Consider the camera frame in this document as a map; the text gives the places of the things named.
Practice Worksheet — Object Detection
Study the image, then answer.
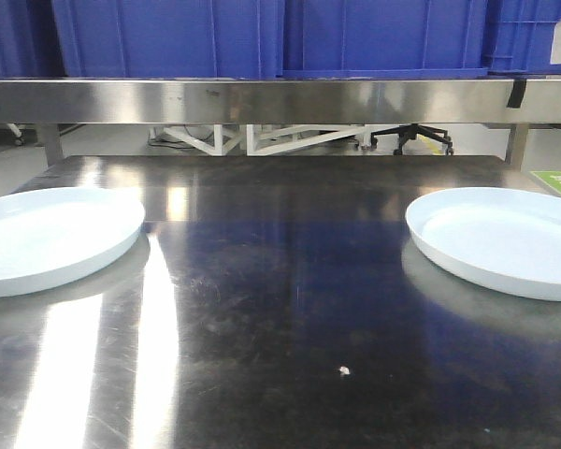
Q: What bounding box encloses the light blue plate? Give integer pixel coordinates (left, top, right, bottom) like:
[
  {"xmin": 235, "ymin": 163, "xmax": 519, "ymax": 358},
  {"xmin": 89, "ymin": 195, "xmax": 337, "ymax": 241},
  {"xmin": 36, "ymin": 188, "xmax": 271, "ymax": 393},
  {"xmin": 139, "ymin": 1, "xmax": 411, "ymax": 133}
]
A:
[
  {"xmin": 405, "ymin": 187, "xmax": 561, "ymax": 302},
  {"xmin": 0, "ymin": 187, "xmax": 146, "ymax": 297}
]

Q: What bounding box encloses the white metal frame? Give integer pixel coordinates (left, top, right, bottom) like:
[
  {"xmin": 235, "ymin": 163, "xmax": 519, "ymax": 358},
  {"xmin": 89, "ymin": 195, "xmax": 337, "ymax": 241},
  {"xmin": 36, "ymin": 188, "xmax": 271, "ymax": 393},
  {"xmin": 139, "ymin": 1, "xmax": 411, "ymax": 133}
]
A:
[{"xmin": 148, "ymin": 124, "xmax": 372, "ymax": 156}]

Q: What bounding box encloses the blue plastic bin right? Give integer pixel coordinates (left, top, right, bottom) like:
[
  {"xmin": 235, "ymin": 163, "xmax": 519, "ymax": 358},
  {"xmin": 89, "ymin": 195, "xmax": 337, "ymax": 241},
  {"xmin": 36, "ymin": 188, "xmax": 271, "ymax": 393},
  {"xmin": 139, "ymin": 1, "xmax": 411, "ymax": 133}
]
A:
[{"xmin": 482, "ymin": 1, "xmax": 561, "ymax": 76}]

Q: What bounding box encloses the stainless steel shelf rail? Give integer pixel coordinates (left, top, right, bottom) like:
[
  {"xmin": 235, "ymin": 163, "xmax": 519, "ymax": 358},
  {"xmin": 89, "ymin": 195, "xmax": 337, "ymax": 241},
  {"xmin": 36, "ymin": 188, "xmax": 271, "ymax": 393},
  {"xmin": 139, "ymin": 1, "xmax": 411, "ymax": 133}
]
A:
[{"xmin": 0, "ymin": 77, "xmax": 561, "ymax": 124}]

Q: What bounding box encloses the blue plastic bin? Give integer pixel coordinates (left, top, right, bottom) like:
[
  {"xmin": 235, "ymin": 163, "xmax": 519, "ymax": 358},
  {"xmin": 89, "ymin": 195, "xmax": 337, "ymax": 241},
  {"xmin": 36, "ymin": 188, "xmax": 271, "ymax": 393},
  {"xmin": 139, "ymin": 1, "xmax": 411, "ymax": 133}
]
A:
[
  {"xmin": 282, "ymin": 1, "xmax": 487, "ymax": 80},
  {"xmin": 51, "ymin": 1, "xmax": 284, "ymax": 80},
  {"xmin": 482, "ymin": 1, "xmax": 561, "ymax": 76}
]

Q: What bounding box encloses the blue plastic bin left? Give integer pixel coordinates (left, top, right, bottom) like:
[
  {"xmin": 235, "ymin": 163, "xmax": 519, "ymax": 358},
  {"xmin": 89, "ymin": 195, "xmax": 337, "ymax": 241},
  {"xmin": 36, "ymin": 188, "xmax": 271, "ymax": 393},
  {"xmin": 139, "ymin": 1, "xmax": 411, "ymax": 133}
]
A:
[{"xmin": 51, "ymin": 1, "xmax": 284, "ymax": 80}]

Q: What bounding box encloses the blue plastic bin centre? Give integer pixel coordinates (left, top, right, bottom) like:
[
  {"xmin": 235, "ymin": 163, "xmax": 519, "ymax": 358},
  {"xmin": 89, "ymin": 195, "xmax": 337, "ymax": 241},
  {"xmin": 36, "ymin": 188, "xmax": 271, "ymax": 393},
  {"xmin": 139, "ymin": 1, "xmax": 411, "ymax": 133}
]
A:
[{"xmin": 282, "ymin": 1, "xmax": 487, "ymax": 80}]

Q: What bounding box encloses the black tape strip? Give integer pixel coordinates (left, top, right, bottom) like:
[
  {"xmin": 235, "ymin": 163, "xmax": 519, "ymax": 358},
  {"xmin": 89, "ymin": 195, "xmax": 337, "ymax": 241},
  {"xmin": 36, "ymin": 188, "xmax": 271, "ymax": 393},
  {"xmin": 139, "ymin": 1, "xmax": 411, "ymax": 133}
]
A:
[{"xmin": 507, "ymin": 79, "xmax": 527, "ymax": 109}]

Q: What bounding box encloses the steel shelf leg right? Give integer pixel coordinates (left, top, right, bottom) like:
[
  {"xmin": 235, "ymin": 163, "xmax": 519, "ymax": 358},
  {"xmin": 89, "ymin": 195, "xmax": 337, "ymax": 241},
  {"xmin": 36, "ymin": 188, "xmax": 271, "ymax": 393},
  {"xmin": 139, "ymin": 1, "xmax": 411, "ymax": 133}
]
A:
[{"xmin": 505, "ymin": 123, "xmax": 530, "ymax": 170}]

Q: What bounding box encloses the black office chair base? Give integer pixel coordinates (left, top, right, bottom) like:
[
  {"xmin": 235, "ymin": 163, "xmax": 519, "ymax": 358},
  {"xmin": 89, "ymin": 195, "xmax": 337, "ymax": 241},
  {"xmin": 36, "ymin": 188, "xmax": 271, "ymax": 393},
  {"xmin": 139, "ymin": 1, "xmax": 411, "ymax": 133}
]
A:
[{"xmin": 370, "ymin": 123, "xmax": 454, "ymax": 156}]

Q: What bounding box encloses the blue bin far left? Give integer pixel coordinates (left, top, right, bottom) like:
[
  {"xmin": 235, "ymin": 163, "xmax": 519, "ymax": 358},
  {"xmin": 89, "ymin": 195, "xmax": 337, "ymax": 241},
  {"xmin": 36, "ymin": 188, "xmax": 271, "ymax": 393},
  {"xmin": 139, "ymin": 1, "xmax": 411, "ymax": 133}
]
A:
[{"xmin": 0, "ymin": 1, "xmax": 65, "ymax": 79}]

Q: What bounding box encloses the steel shelf leg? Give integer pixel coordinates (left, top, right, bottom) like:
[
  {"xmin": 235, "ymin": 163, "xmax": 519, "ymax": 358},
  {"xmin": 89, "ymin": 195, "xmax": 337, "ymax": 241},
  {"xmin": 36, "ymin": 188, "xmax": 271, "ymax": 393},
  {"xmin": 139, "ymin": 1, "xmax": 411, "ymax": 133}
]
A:
[
  {"xmin": 505, "ymin": 123, "xmax": 530, "ymax": 170},
  {"xmin": 36, "ymin": 123, "xmax": 65, "ymax": 167}
]

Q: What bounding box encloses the steel shelf leg left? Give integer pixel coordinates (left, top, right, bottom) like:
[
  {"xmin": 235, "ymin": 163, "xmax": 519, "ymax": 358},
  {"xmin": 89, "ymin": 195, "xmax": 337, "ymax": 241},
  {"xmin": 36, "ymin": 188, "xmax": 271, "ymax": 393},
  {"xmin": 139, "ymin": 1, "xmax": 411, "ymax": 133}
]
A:
[{"xmin": 36, "ymin": 123, "xmax": 65, "ymax": 167}]

